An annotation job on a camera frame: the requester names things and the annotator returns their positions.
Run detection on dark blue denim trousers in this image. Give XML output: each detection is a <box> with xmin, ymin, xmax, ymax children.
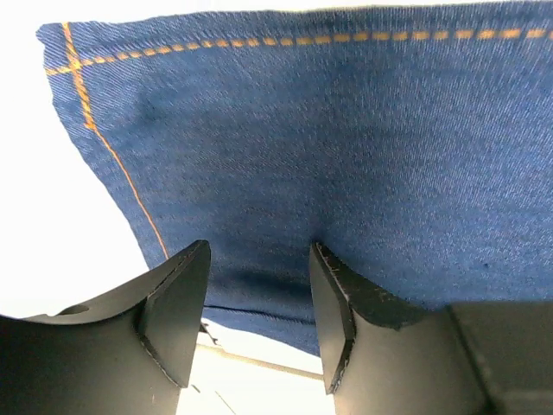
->
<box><xmin>37</xmin><ymin>1</ymin><xmax>552</xmax><ymax>354</ymax></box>

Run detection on aluminium front frame rail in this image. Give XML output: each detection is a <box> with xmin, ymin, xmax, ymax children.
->
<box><xmin>195</xmin><ymin>343</ymin><xmax>322</xmax><ymax>380</ymax></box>

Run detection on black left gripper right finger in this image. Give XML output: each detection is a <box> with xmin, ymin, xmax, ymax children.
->
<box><xmin>309</xmin><ymin>242</ymin><xmax>552</xmax><ymax>414</ymax></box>

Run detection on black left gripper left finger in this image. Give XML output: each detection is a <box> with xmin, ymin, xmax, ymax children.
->
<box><xmin>1</xmin><ymin>240</ymin><xmax>211</xmax><ymax>414</ymax></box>

